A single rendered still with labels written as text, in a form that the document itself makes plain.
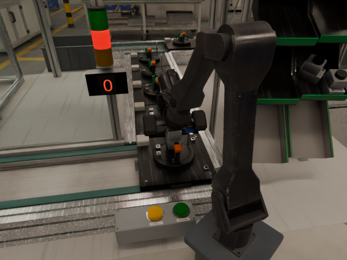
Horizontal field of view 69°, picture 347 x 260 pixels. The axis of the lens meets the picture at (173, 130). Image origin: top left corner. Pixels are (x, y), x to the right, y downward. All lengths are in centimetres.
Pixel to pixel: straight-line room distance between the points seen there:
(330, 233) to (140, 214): 56
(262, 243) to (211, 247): 10
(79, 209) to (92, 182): 15
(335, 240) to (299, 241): 10
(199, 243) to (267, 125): 47
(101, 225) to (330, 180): 80
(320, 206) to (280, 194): 12
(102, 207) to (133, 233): 12
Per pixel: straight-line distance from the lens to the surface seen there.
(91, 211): 75
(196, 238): 55
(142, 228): 69
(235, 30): 36
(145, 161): 84
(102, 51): 78
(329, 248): 89
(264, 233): 59
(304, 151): 93
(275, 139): 87
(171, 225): 70
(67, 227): 80
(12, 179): 101
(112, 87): 81
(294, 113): 94
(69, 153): 98
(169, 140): 79
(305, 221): 91
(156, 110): 108
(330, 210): 98
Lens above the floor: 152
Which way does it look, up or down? 34 degrees down
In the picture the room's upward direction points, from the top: straight up
